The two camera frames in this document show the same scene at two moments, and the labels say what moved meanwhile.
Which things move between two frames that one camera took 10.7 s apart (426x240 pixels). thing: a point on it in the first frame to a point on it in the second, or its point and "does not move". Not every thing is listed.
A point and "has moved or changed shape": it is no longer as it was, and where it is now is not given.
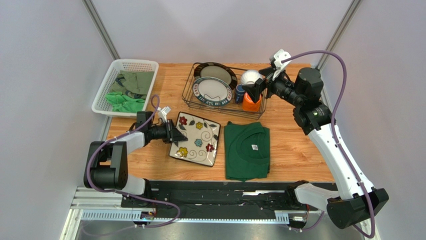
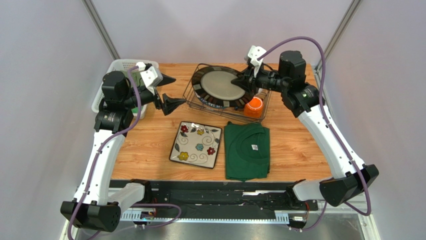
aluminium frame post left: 95,17 does not move
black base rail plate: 260,196 does not move
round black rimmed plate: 216,70 has moved or changed shape
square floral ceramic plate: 203,137 has moved or changed shape
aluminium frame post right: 351,11 does not move
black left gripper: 172,134 to 169,104
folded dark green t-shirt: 247,147 does not move
